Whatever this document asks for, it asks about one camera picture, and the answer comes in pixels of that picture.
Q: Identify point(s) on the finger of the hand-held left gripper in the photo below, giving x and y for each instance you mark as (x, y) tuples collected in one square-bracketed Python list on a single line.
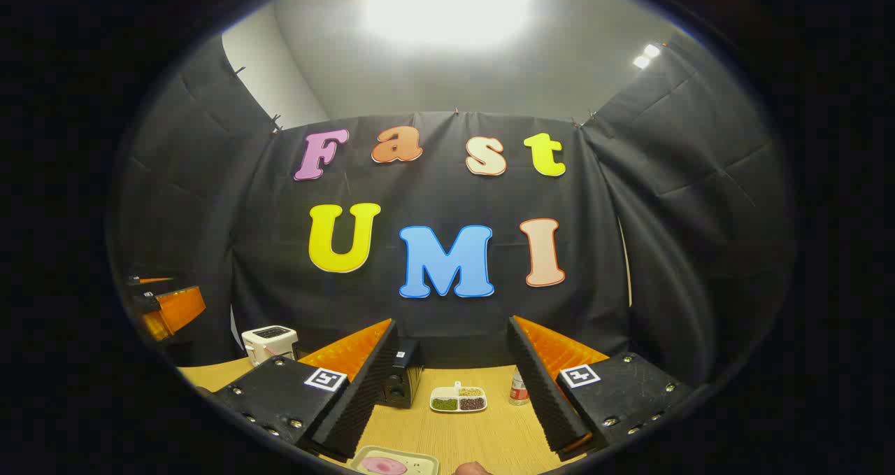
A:
[(152, 280), (178, 308)]

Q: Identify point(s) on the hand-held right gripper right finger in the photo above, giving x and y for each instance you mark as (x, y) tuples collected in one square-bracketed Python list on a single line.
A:
[(542, 391)]

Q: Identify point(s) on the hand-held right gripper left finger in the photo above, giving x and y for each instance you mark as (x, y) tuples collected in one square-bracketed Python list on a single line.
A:
[(363, 398)]

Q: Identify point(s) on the black electric oven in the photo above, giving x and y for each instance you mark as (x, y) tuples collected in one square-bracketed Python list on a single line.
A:
[(405, 376)]

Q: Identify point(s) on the pink meat slice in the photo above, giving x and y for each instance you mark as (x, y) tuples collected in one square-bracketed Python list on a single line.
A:
[(383, 466)]

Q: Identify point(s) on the white food tray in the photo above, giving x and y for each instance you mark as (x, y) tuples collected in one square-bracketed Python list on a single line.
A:
[(423, 463)]

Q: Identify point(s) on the clear plastic water bottle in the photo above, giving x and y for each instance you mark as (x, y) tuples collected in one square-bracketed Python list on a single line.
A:
[(518, 387)]

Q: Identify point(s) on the white divided bean dish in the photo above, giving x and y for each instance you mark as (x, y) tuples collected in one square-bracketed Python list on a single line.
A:
[(458, 399)]

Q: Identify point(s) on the white toaster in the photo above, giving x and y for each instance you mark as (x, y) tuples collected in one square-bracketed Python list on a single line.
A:
[(269, 342)]

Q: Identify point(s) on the black backdrop cloth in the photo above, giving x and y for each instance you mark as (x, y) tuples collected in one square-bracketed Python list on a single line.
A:
[(433, 195)]

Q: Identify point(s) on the small ceiling spotlight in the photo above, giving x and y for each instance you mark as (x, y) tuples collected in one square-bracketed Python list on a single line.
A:
[(647, 55)]

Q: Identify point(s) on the large ceiling light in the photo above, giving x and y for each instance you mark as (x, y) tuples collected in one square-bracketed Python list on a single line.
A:
[(447, 6)]

